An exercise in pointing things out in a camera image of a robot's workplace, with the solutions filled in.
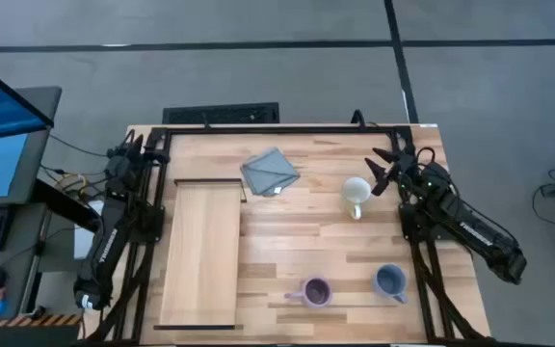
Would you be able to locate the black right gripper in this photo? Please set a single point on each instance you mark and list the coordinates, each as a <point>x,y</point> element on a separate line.
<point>406,168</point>

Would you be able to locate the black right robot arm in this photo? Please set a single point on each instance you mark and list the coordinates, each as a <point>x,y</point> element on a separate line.
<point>480,236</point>

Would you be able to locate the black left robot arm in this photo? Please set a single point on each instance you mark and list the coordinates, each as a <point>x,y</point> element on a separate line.
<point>109,241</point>

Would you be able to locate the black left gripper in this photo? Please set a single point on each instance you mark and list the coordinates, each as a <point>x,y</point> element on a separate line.
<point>125,168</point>

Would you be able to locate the grey folded cloth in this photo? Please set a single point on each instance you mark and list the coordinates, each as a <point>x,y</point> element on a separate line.
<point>268,171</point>

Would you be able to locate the white paper sheet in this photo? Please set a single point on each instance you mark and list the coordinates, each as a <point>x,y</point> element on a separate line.
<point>85,241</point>

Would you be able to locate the hazard striped black bar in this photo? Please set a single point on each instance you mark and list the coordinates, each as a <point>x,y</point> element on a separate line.
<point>36,321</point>

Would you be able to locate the grey computer desk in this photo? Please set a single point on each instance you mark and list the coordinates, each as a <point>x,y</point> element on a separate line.
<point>22,260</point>

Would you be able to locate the blue-grey mug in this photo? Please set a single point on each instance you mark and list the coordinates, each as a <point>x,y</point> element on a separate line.
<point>389,280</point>

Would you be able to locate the cream yellow-green mug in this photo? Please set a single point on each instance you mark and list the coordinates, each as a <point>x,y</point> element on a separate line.
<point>356,190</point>

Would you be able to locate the purple ribbed mug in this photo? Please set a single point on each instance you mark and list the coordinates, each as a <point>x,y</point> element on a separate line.
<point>317,291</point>

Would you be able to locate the black aluminium table frame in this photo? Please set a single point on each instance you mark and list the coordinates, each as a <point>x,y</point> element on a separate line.
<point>282,130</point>

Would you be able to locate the grey framed monitor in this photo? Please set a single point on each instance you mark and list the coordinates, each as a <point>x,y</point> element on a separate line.
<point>41,159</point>

